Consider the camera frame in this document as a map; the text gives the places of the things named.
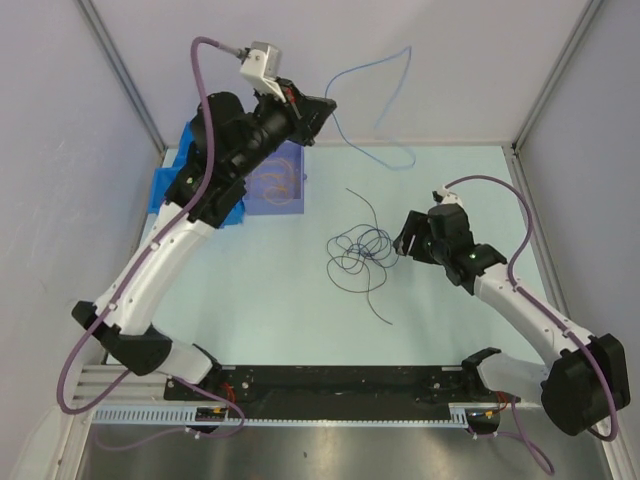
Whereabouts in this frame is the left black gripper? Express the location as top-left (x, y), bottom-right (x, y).
top-left (230, 78), bottom-right (337, 180)

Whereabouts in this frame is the blue plastic bin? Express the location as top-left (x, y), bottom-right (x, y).
top-left (174, 121), bottom-right (194, 168)
top-left (147, 167), bottom-right (245, 227)

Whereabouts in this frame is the light blue cable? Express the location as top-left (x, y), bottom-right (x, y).
top-left (324, 45), bottom-right (417, 170)

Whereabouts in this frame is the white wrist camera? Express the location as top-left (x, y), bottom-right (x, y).
top-left (240, 41), bottom-right (285, 102)
top-left (432, 185), bottom-right (463, 207)

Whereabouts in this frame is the lavender plastic tray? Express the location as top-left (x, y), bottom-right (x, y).
top-left (243, 142), bottom-right (306, 216)

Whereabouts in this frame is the rear blue plastic bin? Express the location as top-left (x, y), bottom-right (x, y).
top-left (174, 121), bottom-right (194, 168)

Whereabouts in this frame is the grey slotted cable duct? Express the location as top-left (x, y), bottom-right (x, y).
top-left (93, 405), bottom-right (501, 429)

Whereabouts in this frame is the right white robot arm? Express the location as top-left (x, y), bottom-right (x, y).
top-left (393, 203), bottom-right (631, 436)

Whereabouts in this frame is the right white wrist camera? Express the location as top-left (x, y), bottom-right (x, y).
top-left (432, 185), bottom-right (463, 207)

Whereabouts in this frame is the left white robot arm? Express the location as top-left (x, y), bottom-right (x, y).
top-left (72, 78), bottom-right (337, 400)

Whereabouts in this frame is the yellow cable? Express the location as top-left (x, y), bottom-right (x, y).
top-left (252, 158), bottom-right (301, 206)

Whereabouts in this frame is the orange cable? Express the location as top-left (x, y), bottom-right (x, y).
top-left (254, 157), bottom-right (304, 201)

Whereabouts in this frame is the front blue plastic bin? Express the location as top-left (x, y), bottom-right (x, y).
top-left (147, 167), bottom-right (245, 227)

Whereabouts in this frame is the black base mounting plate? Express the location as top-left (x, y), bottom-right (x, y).
top-left (163, 363), bottom-right (521, 422)

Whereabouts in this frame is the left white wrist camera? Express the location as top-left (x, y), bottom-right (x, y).
top-left (240, 41), bottom-right (285, 102)

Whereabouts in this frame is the dark brown cable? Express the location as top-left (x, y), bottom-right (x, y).
top-left (344, 187), bottom-right (394, 326)

